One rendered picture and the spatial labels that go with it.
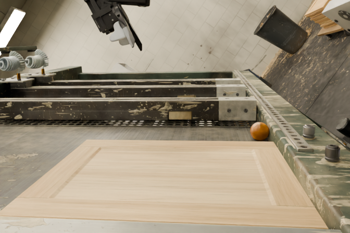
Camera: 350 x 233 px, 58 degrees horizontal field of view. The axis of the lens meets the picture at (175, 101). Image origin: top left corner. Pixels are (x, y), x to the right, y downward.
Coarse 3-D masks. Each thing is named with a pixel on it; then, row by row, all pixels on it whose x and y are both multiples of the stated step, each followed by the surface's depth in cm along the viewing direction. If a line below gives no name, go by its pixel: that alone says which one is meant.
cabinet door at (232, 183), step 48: (96, 144) 80; (144, 144) 79; (192, 144) 79; (240, 144) 78; (48, 192) 55; (96, 192) 55; (144, 192) 55; (192, 192) 54; (240, 192) 54; (288, 192) 53
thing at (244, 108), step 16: (0, 112) 115; (16, 112) 115; (32, 112) 114; (48, 112) 113; (64, 112) 113; (80, 112) 112; (96, 112) 111; (112, 112) 111; (128, 112) 110; (144, 112) 110; (160, 112) 109; (192, 112) 108; (208, 112) 107; (224, 112) 107; (240, 112) 106
